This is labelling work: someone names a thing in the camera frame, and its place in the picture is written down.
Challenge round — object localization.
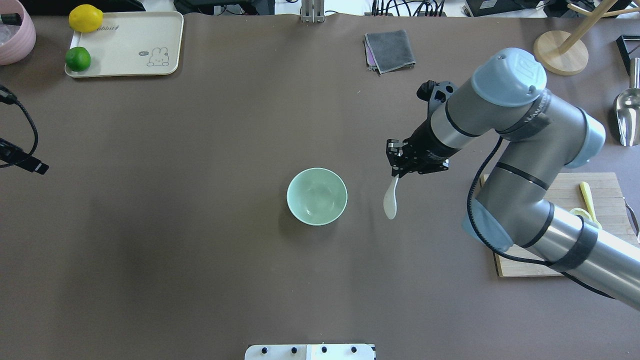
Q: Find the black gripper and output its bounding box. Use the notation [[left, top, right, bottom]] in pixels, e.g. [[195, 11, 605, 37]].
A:
[[385, 119, 451, 179]]

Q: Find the white ceramic spoon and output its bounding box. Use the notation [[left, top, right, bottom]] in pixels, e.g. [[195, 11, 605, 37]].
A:
[[382, 175, 399, 220]]

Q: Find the light green bowl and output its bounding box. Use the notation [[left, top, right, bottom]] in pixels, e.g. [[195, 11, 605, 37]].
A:
[[286, 167, 348, 226]]

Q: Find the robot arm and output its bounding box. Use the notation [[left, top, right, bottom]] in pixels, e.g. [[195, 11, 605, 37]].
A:
[[386, 47, 640, 309]]

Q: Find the pink bowl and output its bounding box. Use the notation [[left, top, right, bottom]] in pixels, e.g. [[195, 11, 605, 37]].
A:
[[0, 0, 36, 66]]

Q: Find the grey folded cloth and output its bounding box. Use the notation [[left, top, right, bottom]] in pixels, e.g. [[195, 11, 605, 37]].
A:
[[363, 29, 416, 75]]

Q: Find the green lime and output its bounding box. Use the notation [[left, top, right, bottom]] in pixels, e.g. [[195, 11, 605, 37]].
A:
[[65, 47, 92, 72]]

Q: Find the beige cartoon tray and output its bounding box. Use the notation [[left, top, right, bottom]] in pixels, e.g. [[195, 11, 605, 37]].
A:
[[64, 11, 185, 78]]

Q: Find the yellow plastic knife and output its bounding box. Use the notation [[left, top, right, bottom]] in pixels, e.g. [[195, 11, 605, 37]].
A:
[[579, 181, 603, 230]]

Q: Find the wooden cup rack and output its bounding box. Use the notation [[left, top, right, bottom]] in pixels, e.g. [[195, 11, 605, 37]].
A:
[[534, 0, 640, 76]]

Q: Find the yellow lemon half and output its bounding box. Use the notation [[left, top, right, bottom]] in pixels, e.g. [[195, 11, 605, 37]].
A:
[[569, 207, 593, 221]]

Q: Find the bamboo cutting board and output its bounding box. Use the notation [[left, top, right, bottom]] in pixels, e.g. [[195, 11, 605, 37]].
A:
[[494, 172, 639, 278]]

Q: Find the metal scoop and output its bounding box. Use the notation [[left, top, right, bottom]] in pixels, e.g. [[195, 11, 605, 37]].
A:
[[614, 57, 640, 147]]

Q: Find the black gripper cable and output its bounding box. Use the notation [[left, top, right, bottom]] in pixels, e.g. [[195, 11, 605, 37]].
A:
[[466, 136, 616, 300], [0, 85, 40, 168]]

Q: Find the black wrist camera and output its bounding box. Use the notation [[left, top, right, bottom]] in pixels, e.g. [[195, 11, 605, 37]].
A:
[[416, 80, 458, 119]]

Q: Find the aluminium frame post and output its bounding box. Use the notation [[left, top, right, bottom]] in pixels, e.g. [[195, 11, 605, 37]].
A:
[[300, 0, 325, 23]]

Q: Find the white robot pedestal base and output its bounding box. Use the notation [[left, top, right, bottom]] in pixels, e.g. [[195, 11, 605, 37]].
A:
[[244, 343, 377, 360]]

